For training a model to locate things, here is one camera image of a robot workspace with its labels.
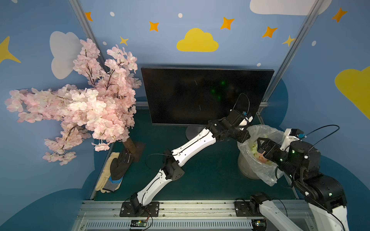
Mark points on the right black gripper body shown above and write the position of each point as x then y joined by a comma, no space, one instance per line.
267,147

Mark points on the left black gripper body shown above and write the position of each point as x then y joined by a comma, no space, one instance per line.
241,134

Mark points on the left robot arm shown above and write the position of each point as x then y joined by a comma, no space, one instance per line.
233,126

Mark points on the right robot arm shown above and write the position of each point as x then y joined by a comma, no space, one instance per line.
324,194

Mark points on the pile of discarded sticky notes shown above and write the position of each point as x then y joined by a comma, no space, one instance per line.
258,156

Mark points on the round grey monitor stand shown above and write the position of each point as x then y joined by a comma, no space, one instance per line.
193,131

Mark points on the black computer monitor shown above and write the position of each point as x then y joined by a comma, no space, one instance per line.
194,96

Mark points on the bin with plastic bag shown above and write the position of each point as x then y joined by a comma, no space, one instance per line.
251,162

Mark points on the right green circuit board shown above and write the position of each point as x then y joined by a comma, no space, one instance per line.
259,225

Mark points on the green circuit board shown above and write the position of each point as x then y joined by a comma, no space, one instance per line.
138,224
259,225

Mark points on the black work glove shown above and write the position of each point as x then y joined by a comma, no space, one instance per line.
118,168

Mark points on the left green circuit board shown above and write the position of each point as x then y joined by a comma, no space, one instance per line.
138,224

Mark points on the beige work glove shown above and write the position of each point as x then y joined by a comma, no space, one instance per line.
104,176

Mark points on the pink cherry blossom tree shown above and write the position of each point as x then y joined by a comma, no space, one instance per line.
104,111

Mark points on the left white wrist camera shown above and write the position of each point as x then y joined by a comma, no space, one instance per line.
247,119

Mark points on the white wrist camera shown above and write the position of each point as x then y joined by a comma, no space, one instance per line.
247,119
291,135

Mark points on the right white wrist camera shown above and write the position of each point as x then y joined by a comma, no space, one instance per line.
291,135

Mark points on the right aluminium frame post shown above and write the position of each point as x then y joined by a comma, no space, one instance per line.
302,33

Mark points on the aluminium frame post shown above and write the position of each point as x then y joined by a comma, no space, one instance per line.
84,22
302,33

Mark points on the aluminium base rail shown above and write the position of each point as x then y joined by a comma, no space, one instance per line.
173,215

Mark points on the left aluminium frame post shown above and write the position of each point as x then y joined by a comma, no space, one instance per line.
84,22

